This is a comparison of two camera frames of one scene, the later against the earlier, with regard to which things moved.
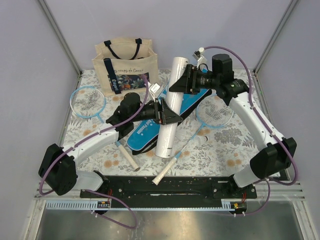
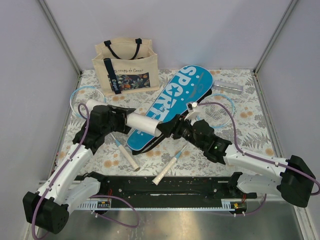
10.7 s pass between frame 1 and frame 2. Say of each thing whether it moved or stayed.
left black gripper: moved
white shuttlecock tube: moved
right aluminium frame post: stayed
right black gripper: moved
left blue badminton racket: stayed
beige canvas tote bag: stayed
